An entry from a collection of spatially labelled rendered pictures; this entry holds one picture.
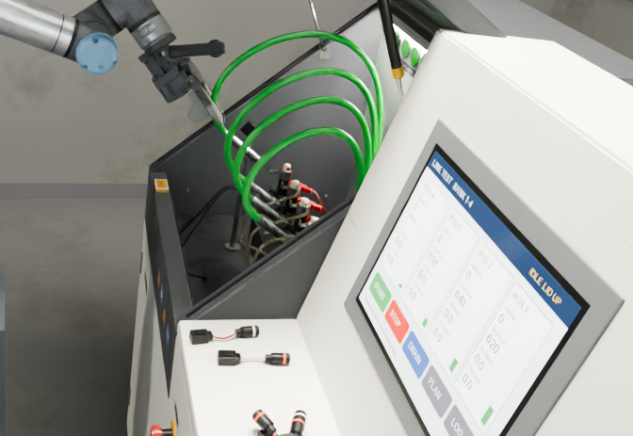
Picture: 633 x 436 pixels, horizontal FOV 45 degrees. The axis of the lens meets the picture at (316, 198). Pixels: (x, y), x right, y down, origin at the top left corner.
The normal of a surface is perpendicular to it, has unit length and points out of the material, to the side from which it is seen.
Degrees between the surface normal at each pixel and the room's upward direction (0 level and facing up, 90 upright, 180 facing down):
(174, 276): 0
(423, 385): 76
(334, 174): 90
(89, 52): 90
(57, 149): 90
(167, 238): 0
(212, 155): 90
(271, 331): 0
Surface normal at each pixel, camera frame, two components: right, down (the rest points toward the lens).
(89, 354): 0.18, -0.88
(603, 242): -0.88, -0.25
